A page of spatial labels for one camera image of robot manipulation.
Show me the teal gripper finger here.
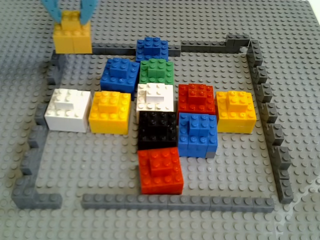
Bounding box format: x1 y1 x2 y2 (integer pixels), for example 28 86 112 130
78 0 100 26
40 0 64 25

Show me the orange Lego cube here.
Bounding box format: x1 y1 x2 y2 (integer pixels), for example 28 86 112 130
53 10 93 55
215 90 258 134
88 90 133 135

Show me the blue Lego cube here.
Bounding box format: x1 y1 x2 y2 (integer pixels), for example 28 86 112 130
135 36 170 63
99 57 141 93
177 112 218 159

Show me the green Lego cube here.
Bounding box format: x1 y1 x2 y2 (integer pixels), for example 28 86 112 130
138 59 175 85

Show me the white Lego cube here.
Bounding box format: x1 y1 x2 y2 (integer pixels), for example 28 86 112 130
44 88 92 133
136 83 175 113

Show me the black Lego cube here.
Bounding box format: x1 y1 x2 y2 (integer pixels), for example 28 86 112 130
138 110 179 151

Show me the red Lego cube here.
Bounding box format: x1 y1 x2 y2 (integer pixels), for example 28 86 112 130
137 146 185 195
177 83 216 116

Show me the grey studded Lego baseplate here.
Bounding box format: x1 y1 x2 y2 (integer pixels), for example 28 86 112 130
0 0 320 240

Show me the straight dark grey brick wall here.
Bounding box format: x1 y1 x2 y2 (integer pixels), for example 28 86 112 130
81 193 275 214

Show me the zigzag dark grey brick wall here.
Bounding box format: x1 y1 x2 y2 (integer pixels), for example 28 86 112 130
245 39 295 204

